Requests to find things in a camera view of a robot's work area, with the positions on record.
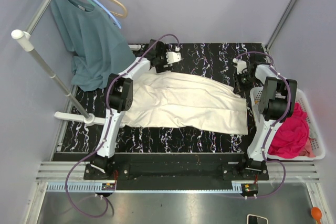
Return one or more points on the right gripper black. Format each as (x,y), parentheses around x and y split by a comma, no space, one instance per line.
(239,88)

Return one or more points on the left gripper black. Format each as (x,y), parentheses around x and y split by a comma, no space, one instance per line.
(160,68)

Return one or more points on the white t shirt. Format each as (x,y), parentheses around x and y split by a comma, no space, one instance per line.
(176,100)

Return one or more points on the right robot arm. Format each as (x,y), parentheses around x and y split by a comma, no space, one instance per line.
(276,103)

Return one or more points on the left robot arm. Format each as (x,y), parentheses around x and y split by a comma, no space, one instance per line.
(119,98)

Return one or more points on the teal t shirt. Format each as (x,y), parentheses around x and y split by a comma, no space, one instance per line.
(98,46)

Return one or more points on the pink t shirt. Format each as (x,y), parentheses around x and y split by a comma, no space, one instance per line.
(292,138)

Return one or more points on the white laundry basket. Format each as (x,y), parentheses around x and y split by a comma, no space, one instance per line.
(315,138)

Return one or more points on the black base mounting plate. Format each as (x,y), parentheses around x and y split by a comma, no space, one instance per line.
(176,172)

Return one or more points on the smartphone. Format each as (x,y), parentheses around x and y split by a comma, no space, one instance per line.
(255,219)

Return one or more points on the orange maraca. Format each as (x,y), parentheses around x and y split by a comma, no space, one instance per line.
(316,214)

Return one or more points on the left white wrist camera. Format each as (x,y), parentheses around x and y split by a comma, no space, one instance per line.
(173,56)

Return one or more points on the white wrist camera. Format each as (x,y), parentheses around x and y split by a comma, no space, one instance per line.
(241,65)
(173,56)

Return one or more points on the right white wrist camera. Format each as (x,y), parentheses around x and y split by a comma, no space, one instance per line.
(241,65)

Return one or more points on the aluminium corner frame post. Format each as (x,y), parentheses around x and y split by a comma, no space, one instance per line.
(288,10)

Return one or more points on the white cable duct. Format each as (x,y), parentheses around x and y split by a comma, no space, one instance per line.
(82,187)

